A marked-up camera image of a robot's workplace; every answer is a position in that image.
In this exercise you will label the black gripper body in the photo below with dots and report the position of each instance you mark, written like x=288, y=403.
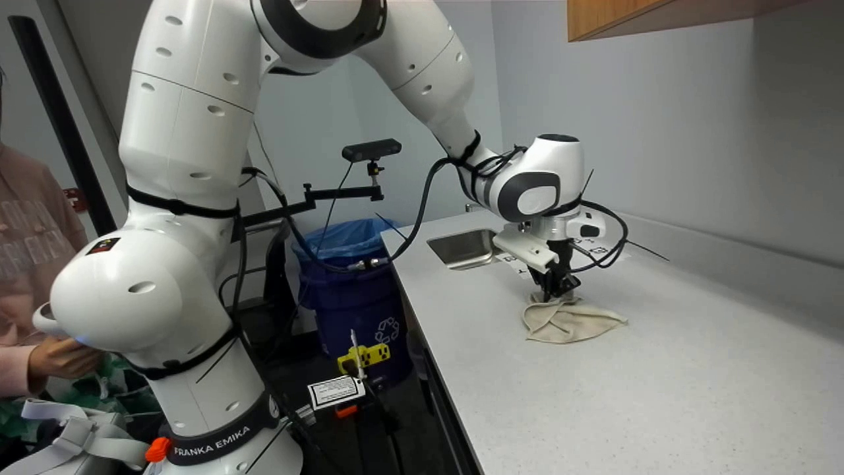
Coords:
x=554, y=263

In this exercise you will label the person forearm pink sleeve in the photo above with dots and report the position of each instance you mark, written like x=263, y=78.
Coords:
x=15, y=370

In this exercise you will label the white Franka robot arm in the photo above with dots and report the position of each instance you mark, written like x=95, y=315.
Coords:
x=194, y=133

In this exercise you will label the person hand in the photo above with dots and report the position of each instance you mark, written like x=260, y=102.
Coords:
x=65, y=359

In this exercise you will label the grey flat tray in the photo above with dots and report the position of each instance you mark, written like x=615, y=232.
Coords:
x=463, y=246

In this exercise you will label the blue trash bin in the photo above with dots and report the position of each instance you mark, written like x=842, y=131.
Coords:
x=351, y=292

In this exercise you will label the yellow clamp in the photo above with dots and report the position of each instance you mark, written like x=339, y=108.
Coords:
x=362, y=356

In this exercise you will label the white label tag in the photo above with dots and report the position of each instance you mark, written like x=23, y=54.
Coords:
x=335, y=391

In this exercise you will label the orange knob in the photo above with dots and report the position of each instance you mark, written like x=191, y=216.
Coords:
x=156, y=449

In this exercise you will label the green fabric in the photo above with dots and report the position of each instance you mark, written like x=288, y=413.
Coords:
x=115, y=391

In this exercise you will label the black leaning pole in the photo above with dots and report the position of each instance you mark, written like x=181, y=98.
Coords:
x=67, y=133

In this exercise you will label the person torso in shirt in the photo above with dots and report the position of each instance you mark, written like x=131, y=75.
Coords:
x=29, y=239

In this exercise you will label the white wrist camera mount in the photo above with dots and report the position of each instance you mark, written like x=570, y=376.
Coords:
x=524, y=251

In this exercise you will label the black camera bar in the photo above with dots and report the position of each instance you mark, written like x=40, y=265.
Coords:
x=369, y=148

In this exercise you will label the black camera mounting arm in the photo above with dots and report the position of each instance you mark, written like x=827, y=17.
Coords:
x=326, y=198

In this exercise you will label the wooden wall cabinet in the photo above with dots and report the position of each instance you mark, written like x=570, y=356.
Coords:
x=649, y=17

